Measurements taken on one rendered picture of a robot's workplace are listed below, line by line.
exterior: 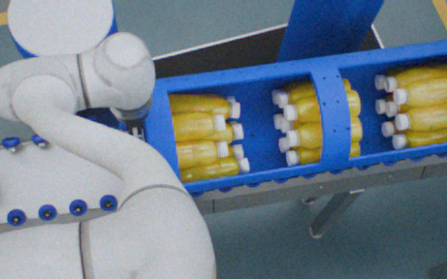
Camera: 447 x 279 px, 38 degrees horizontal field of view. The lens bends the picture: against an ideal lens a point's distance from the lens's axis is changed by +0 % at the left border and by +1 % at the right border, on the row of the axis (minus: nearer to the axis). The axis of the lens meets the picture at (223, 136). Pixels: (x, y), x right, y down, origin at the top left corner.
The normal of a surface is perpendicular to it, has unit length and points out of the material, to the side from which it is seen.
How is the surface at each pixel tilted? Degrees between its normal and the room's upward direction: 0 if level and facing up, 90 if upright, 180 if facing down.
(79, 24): 0
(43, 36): 0
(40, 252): 23
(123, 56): 9
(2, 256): 30
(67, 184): 0
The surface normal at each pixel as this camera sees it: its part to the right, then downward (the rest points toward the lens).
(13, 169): 0.07, -0.37
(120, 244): 0.06, -0.76
